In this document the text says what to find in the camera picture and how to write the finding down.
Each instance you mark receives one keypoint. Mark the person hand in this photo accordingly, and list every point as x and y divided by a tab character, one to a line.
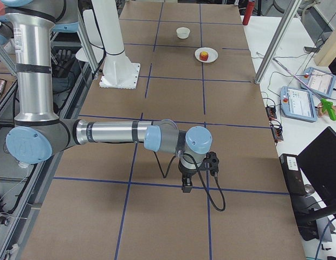
325	113

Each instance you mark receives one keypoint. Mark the black computer box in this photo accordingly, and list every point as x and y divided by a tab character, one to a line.
292	174

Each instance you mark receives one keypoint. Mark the aluminium frame post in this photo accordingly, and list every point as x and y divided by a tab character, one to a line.
277	38

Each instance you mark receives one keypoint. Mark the red bottle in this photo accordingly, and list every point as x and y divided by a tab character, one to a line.
248	12

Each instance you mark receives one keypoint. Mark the green handled grabber stick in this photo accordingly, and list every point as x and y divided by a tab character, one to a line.
326	105

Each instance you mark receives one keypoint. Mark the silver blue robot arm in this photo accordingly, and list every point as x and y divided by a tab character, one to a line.
39	133

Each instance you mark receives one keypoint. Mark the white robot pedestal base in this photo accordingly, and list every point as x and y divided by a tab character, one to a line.
118	70

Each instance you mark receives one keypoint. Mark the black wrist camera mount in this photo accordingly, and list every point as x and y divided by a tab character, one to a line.
212	161

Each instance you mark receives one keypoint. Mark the white bowl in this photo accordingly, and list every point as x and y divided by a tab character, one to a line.
183	33

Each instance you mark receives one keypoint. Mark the blue teach pendant far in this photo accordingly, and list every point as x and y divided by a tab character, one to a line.
320	81

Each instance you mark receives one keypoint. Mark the blue teach pendant near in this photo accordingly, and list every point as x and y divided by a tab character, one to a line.
297	104

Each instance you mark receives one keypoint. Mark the black monitor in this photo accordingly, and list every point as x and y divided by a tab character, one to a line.
318	163

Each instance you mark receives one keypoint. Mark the blue teach pendant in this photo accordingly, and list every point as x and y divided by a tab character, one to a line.
297	104
320	81

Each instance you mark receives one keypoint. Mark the white round plate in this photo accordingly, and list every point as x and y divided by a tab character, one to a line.
213	54

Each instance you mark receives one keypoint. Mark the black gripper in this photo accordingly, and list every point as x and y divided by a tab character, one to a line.
186	174

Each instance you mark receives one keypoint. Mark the red yellow apple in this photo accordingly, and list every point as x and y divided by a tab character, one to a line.
203	55

